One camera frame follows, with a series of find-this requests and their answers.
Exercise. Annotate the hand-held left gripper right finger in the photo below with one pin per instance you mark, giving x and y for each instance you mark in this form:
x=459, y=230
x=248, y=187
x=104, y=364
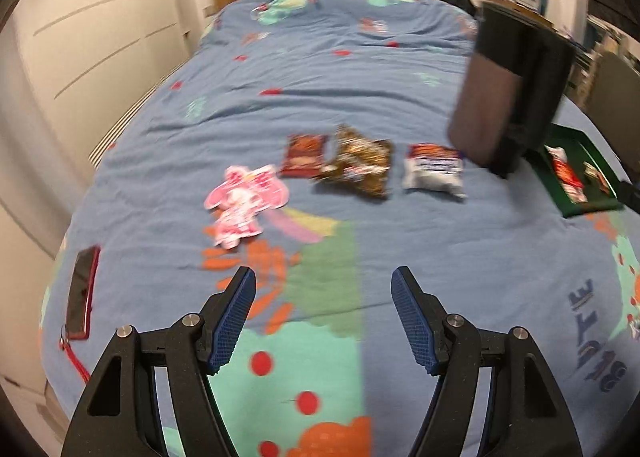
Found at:
x=415, y=324

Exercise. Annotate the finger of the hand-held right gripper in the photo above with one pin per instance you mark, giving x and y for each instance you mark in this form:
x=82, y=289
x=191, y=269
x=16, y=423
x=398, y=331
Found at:
x=632, y=197

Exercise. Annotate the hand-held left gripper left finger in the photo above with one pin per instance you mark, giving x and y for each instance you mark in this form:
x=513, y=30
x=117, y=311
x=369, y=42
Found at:
x=232, y=322

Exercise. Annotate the small beige snack packet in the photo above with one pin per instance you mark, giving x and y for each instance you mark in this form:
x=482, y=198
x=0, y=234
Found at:
x=597, y=177

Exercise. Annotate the long red snack packet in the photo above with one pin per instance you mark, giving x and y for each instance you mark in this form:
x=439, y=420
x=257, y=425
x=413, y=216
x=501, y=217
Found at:
x=567, y=177

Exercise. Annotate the green tray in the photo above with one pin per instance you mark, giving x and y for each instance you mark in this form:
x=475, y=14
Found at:
x=555, y=197

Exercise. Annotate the pink cartoon character packet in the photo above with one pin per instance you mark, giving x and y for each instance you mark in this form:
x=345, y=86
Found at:
x=240, y=199

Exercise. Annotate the white snack packet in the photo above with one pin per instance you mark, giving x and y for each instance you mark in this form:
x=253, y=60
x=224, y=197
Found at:
x=432, y=172

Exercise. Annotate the brown snack packet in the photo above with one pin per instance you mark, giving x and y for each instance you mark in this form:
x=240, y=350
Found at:
x=357, y=162

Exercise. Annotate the dark red snack packet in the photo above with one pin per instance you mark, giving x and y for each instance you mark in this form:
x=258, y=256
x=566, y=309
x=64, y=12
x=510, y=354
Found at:
x=302, y=157

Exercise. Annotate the grey chair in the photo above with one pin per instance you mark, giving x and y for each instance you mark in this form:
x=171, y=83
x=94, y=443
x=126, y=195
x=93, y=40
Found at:
x=617, y=87

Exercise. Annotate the red phone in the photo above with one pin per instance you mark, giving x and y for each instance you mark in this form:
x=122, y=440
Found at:
x=82, y=292

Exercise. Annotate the black brown suitcase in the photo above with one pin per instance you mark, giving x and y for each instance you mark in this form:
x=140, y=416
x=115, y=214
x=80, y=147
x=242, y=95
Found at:
x=490, y=97

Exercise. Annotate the white wardrobe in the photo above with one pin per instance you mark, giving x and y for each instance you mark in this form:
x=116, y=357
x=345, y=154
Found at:
x=90, y=27

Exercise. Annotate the wall outlet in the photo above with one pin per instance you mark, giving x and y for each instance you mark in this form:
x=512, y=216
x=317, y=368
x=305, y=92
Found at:
x=208, y=11

